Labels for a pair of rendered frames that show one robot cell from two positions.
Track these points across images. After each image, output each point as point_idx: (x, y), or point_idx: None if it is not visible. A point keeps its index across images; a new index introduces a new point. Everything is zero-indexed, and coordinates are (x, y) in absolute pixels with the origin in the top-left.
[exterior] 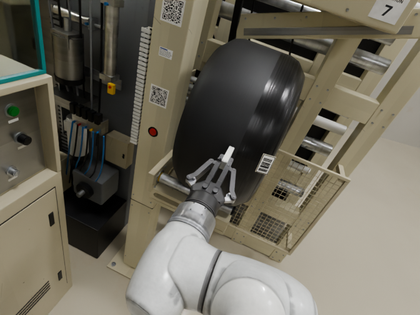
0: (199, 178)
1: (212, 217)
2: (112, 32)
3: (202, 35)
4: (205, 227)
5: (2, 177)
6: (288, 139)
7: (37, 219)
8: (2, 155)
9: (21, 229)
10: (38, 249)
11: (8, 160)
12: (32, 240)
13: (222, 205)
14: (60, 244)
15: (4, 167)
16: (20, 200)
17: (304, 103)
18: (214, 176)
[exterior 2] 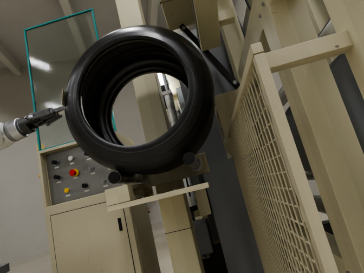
0: (50, 121)
1: (13, 119)
2: (168, 108)
3: (235, 72)
4: (7, 122)
5: (101, 183)
6: (286, 90)
7: (110, 216)
8: (101, 170)
9: (100, 216)
10: (111, 245)
11: (103, 175)
12: (107, 233)
13: (27, 121)
14: (131, 259)
15: (102, 178)
16: (100, 195)
17: (262, 27)
18: (50, 117)
